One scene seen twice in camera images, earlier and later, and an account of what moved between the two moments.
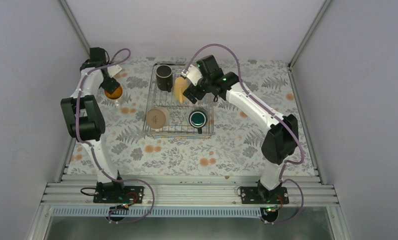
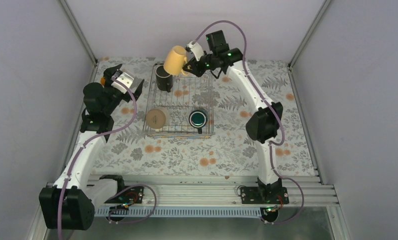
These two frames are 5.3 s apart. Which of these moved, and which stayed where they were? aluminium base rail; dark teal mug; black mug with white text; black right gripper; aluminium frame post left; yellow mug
Moved: black right gripper; yellow mug
Stayed: black mug with white text; dark teal mug; aluminium frame post left; aluminium base rail
